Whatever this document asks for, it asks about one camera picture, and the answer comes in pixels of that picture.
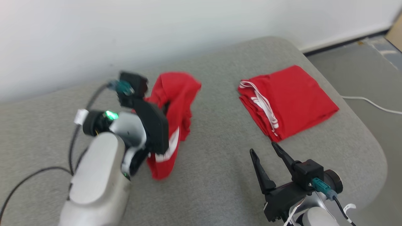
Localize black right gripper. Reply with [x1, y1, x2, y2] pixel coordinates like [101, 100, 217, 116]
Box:
[249, 142, 315, 223]

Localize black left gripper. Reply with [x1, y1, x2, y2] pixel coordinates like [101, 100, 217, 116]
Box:
[118, 94, 170, 156]

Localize red shorts with white patches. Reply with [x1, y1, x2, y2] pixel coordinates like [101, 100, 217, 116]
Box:
[132, 71, 202, 181]

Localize red Bulls 23 jersey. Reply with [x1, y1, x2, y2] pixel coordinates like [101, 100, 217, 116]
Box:
[237, 65, 340, 143]

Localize brown cardboard box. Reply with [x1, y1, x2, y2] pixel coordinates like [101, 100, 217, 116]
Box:
[385, 12, 402, 52]

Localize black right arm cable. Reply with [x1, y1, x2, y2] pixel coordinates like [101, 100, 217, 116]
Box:
[312, 177, 357, 226]

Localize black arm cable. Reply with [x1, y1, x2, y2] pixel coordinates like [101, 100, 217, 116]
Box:
[312, 177, 357, 226]
[0, 80, 134, 221]

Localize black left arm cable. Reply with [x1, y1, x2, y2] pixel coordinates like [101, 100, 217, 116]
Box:
[0, 80, 134, 221]

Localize white floor cable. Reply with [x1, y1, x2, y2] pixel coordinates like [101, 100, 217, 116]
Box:
[340, 95, 402, 115]

